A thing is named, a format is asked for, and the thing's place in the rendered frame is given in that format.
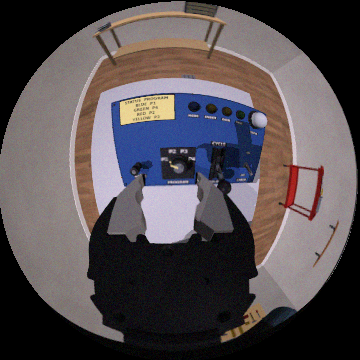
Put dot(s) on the blue control console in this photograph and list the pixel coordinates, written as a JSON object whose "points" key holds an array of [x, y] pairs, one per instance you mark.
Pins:
{"points": [[188, 131]]}

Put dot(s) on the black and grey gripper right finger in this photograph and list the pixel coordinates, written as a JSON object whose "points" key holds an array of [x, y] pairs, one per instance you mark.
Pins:
{"points": [[218, 219]]}

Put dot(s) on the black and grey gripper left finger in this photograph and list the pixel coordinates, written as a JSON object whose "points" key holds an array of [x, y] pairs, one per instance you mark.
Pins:
{"points": [[120, 222]]}

